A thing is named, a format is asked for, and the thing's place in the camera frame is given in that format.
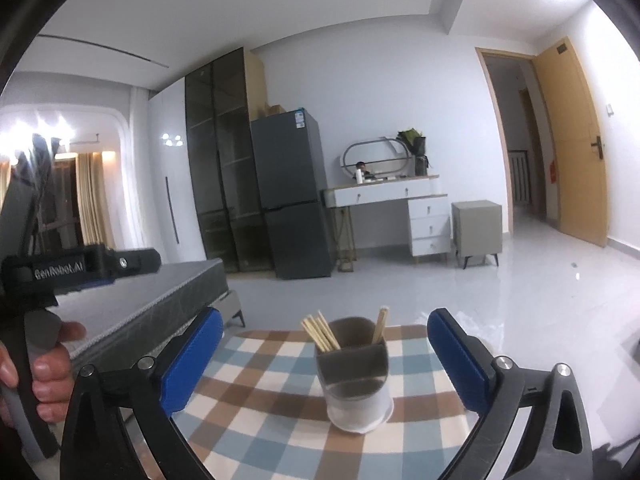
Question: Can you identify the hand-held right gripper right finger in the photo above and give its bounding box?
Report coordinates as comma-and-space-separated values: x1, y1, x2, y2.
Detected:
426, 307, 596, 480

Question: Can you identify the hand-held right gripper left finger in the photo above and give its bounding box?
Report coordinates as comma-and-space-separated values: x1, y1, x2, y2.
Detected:
59, 306, 224, 480

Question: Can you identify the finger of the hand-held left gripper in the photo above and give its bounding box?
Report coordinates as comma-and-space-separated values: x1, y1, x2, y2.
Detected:
52, 276, 118, 295
102, 246, 162, 281

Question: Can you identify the grey white utensil holder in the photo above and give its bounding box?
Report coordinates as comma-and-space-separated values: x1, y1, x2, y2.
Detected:
314, 316, 396, 433

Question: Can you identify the bundle of wooden chopsticks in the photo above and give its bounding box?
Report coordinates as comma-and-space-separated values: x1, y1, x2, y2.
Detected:
300, 311, 342, 353

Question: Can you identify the person's left hand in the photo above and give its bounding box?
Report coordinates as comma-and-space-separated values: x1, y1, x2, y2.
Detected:
0, 321, 87, 427

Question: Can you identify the white translucent plastic sheet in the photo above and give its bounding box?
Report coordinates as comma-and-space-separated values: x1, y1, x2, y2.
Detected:
470, 320, 501, 356

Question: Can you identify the dark grey mattress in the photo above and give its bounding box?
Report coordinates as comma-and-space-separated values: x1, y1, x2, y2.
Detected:
50, 258, 227, 361

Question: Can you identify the balcony glass door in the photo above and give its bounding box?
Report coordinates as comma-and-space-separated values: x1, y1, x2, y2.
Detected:
37, 157, 83, 251

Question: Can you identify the beige curtain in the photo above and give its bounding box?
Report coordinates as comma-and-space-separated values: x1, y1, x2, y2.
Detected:
75, 152, 118, 248

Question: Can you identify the checkered tablecloth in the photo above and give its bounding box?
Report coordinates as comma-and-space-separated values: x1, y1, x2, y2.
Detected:
165, 325, 481, 480

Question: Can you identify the white wardrobe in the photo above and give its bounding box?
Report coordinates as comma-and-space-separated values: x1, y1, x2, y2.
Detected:
150, 77, 208, 263

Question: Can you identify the grey nightstand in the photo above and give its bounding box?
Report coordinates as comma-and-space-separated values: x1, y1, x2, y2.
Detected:
451, 201, 503, 270

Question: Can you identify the dark glass cabinet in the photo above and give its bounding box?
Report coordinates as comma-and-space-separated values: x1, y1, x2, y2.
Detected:
184, 47, 278, 273

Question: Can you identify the white vanity desk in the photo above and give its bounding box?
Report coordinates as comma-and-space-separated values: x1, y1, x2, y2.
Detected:
320, 175, 453, 266

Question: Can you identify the dark grey refrigerator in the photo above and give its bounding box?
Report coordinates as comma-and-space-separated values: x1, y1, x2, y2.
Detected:
250, 108, 335, 279

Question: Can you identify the stair railing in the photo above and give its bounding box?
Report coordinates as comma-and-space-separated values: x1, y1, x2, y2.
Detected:
507, 149, 530, 206

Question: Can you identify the potted green plant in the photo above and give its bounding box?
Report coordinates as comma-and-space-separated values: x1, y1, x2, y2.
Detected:
397, 128, 428, 177

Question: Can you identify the oval vanity mirror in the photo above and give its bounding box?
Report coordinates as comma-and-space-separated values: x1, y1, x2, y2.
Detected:
341, 136, 413, 181

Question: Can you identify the wooden door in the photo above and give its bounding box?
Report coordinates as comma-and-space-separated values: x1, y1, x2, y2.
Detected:
531, 36, 608, 248

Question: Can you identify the wooden door frame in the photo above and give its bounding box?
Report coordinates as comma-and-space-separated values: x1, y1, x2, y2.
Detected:
475, 46, 543, 233

